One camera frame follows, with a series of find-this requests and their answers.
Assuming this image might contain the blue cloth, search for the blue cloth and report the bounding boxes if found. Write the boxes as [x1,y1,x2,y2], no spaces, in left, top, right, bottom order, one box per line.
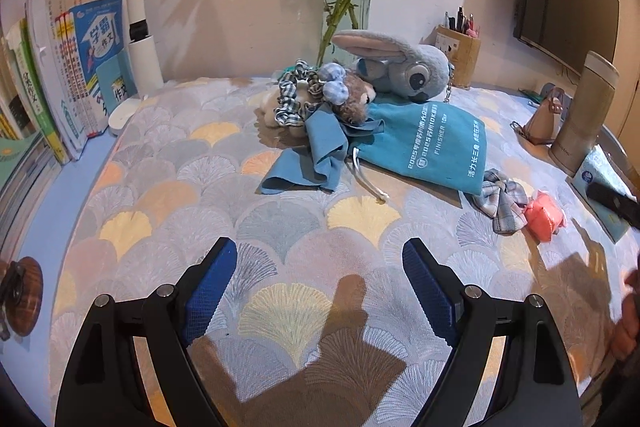
[259,104,386,196]

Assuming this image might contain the brown bear plush blue bows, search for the brown bear plush blue bows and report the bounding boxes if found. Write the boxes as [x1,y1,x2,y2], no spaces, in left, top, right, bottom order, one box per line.
[310,63,379,122]

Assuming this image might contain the orange pink small pouch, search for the orange pink small pouch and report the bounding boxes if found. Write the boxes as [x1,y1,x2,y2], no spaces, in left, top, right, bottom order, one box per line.
[522,190,567,243]

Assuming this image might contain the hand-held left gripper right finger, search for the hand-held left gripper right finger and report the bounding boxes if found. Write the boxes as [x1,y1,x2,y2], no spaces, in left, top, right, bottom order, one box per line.
[401,237,583,427]

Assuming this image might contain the row of upright books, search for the row of upright books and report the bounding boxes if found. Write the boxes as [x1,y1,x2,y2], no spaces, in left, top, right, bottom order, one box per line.
[0,0,127,168]

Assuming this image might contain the bunch of pens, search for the bunch of pens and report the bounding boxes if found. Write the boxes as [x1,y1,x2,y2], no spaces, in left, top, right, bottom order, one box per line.
[444,4,479,38]

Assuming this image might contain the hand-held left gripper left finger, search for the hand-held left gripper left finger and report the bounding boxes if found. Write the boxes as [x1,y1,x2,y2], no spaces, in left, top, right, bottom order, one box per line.
[54,236,238,427]

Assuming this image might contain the light blue tissue pack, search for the light blue tissue pack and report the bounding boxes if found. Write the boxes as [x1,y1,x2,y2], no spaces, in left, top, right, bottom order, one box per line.
[566,146,640,244]

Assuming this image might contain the beige thermos bottle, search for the beige thermos bottle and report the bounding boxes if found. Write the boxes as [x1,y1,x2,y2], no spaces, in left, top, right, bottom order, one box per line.
[549,51,621,176]

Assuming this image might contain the white round disc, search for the white round disc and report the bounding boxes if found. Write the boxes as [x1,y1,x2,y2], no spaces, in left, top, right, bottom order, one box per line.
[108,94,147,138]

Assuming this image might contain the plaid scrunchie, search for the plaid scrunchie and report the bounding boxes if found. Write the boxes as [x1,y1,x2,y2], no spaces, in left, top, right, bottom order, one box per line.
[272,61,326,128]

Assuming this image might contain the teal drawstring bag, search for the teal drawstring bag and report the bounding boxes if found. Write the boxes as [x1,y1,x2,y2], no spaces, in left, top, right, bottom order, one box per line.
[345,102,497,204]

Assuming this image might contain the fan-patterned table mat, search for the fan-patterned table mat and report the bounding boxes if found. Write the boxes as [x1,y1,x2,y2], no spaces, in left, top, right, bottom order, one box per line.
[50,77,640,427]

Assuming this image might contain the plaid bow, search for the plaid bow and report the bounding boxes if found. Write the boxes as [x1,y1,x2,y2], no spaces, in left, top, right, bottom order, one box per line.
[470,168,530,236]

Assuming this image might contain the black remote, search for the black remote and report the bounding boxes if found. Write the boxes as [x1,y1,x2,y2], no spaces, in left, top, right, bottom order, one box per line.
[587,182,640,229]

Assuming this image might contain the round wooden disc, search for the round wooden disc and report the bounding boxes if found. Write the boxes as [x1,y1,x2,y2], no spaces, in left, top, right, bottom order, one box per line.
[0,257,44,339]

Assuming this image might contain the person's right hand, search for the person's right hand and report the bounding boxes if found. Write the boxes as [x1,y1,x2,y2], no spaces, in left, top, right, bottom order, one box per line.
[612,267,640,363]

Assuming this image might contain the flat stack of books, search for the flat stack of books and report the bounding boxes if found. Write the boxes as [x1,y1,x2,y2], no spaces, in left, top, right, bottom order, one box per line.
[0,132,62,210]

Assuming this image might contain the grey bunny plush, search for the grey bunny plush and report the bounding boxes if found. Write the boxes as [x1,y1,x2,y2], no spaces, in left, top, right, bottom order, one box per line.
[331,30,458,104]

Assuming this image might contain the wooden pen holder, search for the wooden pen holder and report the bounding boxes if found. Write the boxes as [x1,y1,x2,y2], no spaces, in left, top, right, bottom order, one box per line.
[434,24,482,88]

